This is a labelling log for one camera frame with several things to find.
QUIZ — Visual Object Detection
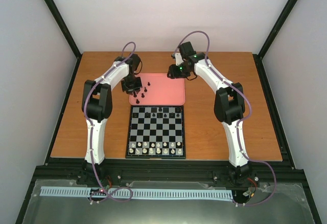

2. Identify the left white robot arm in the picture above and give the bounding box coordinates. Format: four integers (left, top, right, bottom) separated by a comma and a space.
82, 54, 143, 185

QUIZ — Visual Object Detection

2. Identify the light blue cable duct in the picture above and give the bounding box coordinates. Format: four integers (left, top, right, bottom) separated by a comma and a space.
39, 186, 233, 201

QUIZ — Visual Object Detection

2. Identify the black and grey chessboard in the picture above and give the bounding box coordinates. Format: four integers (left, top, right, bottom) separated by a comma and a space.
125, 105, 186, 160

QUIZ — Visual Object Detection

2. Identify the right black frame post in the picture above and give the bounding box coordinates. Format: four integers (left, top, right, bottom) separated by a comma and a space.
256, 0, 311, 58

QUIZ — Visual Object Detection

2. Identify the pink tray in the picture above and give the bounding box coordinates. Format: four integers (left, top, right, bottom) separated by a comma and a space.
129, 73, 185, 105

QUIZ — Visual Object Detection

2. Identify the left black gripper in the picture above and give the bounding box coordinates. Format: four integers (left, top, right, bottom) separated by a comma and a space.
122, 74, 143, 95

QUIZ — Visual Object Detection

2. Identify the left black frame post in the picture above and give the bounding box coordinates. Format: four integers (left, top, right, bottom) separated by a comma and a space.
32, 0, 82, 59

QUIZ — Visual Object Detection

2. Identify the black frame post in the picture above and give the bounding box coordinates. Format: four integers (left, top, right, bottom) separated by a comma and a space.
256, 0, 311, 58
32, 0, 82, 59

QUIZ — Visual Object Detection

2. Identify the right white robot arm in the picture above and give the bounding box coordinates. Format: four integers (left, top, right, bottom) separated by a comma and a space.
167, 41, 251, 186

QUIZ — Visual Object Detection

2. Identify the black aluminium frame base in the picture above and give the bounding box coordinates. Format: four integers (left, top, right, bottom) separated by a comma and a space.
16, 52, 321, 223

